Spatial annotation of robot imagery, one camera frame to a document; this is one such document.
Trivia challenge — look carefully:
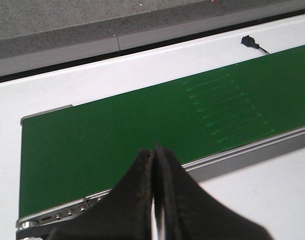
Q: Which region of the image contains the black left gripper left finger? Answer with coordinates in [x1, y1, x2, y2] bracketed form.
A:
[49, 149, 153, 240]

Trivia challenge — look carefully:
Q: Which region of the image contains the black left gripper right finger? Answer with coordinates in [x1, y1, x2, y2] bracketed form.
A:
[153, 145, 272, 240]

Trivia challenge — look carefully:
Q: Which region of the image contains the green conveyor belt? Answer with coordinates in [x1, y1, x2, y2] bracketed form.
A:
[19, 45, 305, 217]

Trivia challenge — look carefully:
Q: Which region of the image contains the grey stone slab shelf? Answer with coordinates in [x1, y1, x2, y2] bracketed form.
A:
[0, 0, 305, 83]

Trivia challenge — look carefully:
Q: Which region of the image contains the aluminium conveyor side rail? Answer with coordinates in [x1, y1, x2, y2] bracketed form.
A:
[16, 126, 305, 240]

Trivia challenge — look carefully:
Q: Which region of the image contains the black connector with cable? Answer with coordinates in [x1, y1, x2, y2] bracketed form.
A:
[241, 35, 270, 55]

